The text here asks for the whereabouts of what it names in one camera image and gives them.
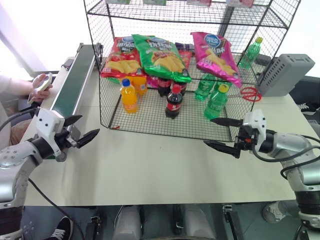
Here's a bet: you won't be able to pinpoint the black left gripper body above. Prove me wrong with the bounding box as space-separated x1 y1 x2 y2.
55 127 82 151

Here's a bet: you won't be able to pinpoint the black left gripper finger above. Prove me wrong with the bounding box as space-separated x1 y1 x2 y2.
64 115 83 127
76 128 101 149

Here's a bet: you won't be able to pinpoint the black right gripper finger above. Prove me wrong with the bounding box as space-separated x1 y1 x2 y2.
210 117 244 128
203 140 238 159

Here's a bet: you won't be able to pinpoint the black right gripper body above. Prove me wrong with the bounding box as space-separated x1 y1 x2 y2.
234 124 258 159

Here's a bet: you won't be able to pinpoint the green conveyor belt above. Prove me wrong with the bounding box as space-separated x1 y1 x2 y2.
48 42 104 131

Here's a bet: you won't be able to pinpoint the person's bare hand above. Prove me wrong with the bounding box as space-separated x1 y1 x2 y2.
29 74 54 104

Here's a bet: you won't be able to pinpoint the green soda bottle yellow cap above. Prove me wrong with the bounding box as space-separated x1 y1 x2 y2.
203 83 230 121
238 36 264 70

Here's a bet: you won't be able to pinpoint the person's brown trouser leg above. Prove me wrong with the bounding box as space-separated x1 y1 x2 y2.
9 118 34 146

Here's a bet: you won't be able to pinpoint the orange soda bottle blue cap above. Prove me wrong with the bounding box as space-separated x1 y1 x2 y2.
119 78 139 115

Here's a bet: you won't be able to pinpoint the cola bottle red cap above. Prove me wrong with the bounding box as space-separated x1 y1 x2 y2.
164 84 185 120

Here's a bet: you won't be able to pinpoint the magenta chips bag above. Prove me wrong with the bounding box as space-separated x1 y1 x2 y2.
190 31 243 89

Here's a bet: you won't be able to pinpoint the black sneaker white laces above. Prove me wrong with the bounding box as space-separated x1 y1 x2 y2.
297 101 320 116

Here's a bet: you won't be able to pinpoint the grey plastic control box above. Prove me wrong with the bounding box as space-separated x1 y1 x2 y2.
259 53 316 98

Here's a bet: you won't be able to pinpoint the small red snack bag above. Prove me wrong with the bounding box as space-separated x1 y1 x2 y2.
179 50 196 68

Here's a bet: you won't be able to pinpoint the grey sneaker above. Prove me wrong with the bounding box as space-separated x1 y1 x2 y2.
261 201 301 225

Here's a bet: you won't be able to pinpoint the red chips bag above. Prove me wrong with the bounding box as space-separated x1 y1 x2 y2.
100 36 147 79

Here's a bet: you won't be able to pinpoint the pink snack bag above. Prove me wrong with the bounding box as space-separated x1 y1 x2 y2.
146 74 161 89

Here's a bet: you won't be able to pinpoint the dark purple snack bag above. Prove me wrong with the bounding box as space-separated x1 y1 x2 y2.
174 42 196 52

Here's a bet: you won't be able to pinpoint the black canvas sneaker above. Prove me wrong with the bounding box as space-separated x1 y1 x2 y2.
46 216 75 240

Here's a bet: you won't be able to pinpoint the green chips bag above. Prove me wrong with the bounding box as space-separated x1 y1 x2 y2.
131 34 193 84

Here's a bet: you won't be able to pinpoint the pink carton box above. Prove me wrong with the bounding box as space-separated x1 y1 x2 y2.
186 0 212 7
226 0 255 9

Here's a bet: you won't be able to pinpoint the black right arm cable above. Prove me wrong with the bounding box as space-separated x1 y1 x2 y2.
251 134 320 181

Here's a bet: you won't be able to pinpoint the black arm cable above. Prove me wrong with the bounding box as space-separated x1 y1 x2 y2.
27 177 86 240
251 134 320 181

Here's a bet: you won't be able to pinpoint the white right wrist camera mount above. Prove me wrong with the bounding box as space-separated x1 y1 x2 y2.
242 109 268 151

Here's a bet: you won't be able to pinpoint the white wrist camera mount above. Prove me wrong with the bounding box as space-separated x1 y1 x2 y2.
242 109 268 151
34 108 67 162

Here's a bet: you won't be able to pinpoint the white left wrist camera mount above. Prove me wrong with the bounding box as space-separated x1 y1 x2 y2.
34 108 67 162

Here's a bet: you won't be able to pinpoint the grey cable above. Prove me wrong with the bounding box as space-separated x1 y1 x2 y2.
0 106 41 132

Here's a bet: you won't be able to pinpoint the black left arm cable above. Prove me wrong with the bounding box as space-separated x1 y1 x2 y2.
27 177 86 240

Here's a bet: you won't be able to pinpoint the black wire mesh rack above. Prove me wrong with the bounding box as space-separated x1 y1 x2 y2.
83 0 302 143

